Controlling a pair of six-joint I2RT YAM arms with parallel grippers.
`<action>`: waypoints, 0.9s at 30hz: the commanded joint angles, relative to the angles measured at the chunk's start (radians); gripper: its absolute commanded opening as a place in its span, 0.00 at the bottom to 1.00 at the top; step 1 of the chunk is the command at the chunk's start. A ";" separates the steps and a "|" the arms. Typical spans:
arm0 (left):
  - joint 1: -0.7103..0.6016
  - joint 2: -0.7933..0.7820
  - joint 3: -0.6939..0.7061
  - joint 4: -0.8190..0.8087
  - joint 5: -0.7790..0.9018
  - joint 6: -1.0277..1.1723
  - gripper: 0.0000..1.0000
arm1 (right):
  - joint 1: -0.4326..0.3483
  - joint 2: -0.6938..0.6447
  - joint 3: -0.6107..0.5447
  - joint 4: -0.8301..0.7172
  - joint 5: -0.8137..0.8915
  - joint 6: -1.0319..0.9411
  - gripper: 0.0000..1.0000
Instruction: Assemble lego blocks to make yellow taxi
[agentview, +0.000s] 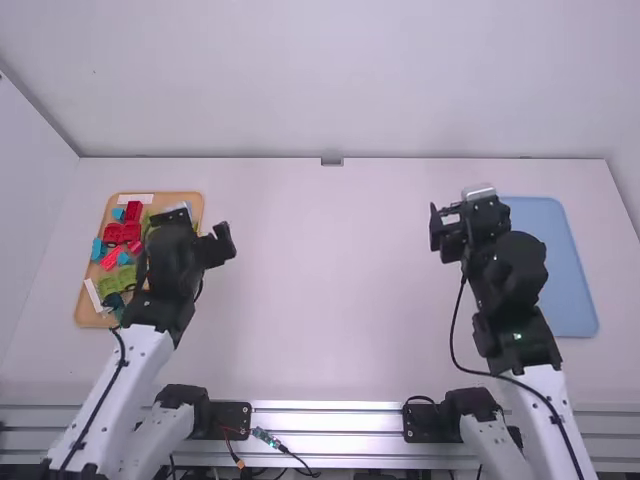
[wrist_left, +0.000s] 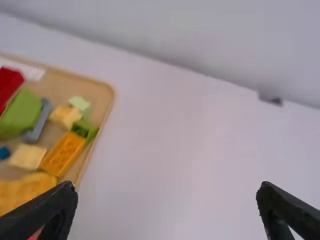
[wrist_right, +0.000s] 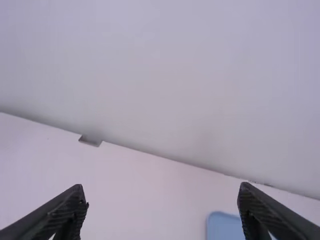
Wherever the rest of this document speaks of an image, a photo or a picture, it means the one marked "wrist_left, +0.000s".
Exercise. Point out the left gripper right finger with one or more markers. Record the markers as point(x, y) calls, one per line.
point(295, 215)

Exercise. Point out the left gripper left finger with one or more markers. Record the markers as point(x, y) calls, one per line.
point(30, 217)

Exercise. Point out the pale yellow toy brick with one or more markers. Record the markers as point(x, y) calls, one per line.
point(27, 156)
point(66, 116)

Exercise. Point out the yellow toy car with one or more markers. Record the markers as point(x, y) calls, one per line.
point(25, 190)

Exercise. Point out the blue toy brick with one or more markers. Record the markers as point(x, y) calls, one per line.
point(3, 153)

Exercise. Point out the orange toy brick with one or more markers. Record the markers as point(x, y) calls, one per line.
point(62, 155)

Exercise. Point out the grey toy brick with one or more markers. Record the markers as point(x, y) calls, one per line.
point(42, 120)

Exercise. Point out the large green toy brick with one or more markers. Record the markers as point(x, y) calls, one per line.
point(20, 112)

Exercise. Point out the pale green toy brick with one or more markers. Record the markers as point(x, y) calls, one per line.
point(80, 103)

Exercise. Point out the red toy brick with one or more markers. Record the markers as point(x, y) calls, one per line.
point(8, 80)

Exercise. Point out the tan tray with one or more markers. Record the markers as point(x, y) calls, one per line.
point(75, 85)

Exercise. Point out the white toy brick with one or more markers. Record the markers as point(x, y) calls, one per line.
point(32, 72)

